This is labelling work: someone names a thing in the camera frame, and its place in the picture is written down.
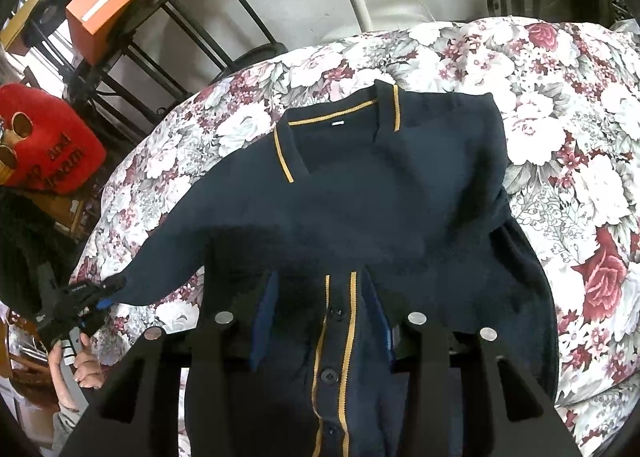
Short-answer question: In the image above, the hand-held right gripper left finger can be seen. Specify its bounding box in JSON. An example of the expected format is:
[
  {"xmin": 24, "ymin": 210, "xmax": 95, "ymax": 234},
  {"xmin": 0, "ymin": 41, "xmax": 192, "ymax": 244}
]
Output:
[{"xmin": 62, "ymin": 237, "xmax": 280, "ymax": 457}]

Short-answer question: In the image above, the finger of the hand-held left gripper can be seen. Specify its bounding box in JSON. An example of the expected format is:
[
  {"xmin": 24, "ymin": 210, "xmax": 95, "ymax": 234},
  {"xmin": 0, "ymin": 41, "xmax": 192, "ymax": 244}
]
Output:
[{"xmin": 92, "ymin": 275, "xmax": 128, "ymax": 312}]

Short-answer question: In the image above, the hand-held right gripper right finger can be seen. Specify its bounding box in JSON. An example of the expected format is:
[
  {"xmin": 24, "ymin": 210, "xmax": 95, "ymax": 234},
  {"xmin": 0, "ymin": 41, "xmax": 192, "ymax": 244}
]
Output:
[{"xmin": 362, "ymin": 267, "xmax": 583, "ymax": 457}]

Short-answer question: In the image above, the navy cardigan with yellow trim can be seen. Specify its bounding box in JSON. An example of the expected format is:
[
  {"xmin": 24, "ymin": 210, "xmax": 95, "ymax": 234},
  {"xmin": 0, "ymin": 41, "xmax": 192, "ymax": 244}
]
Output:
[{"xmin": 120, "ymin": 79, "xmax": 560, "ymax": 457}]

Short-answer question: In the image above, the person's left hand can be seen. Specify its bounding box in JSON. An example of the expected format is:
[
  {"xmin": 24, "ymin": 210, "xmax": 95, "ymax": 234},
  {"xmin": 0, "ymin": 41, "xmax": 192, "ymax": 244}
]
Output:
[{"xmin": 47, "ymin": 332, "xmax": 107, "ymax": 408}]

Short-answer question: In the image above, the dark cloth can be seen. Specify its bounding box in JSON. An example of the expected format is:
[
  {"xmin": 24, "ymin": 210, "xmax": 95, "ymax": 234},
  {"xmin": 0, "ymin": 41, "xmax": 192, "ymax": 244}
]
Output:
[{"xmin": 0, "ymin": 194, "xmax": 76, "ymax": 320}]

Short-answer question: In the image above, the red printed cushion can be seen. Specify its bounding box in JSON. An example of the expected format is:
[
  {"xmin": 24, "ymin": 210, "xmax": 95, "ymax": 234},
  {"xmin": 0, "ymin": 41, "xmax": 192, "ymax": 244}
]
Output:
[{"xmin": 0, "ymin": 83, "xmax": 108, "ymax": 195}]

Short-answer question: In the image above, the floral blanket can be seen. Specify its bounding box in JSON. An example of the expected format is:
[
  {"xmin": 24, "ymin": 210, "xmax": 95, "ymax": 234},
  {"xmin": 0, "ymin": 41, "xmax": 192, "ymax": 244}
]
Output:
[{"xmin": 70, "ymin": 19, "xmax": 640, "ymax": 457}]

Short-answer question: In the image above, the orange box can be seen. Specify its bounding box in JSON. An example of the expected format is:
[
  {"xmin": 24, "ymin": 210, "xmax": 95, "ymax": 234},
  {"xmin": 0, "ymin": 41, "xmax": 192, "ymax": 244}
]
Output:
[{"xmin": 65, "ymin": 0, "xmax": 170, "ymax": 65}]

